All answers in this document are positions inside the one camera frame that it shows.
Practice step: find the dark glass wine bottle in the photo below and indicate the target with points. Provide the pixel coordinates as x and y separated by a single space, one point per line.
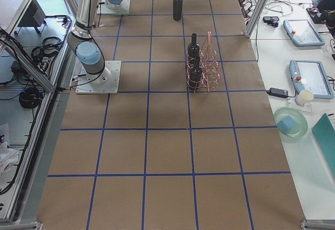
177 9

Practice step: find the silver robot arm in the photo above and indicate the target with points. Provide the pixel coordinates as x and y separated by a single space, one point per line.
82 43

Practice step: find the dark wine bottle in basket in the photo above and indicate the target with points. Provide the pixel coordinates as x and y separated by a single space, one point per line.
193 48

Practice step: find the blue teach pendant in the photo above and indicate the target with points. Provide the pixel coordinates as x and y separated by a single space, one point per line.
310 75
302 32

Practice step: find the black power adapter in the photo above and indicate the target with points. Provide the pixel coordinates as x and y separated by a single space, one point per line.
277 92

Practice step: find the white paper cup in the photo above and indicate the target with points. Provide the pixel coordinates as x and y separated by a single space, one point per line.
303 97

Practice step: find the blue foam cube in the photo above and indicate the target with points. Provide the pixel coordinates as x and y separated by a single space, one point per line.
286 123

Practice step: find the green glass plate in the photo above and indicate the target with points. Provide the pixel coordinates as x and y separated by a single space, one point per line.
296 133

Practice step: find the teal board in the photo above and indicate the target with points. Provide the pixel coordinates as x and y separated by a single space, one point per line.
323 132

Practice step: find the crumpled white cloth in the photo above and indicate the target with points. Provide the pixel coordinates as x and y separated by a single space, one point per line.
9 156

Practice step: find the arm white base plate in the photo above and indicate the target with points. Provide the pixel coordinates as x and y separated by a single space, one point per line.
110 9
104 83

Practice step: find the copper wire wine basket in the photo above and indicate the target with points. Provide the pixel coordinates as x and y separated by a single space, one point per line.
209 65

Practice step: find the aluminium frame post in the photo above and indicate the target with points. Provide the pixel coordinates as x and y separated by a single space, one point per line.
254 18

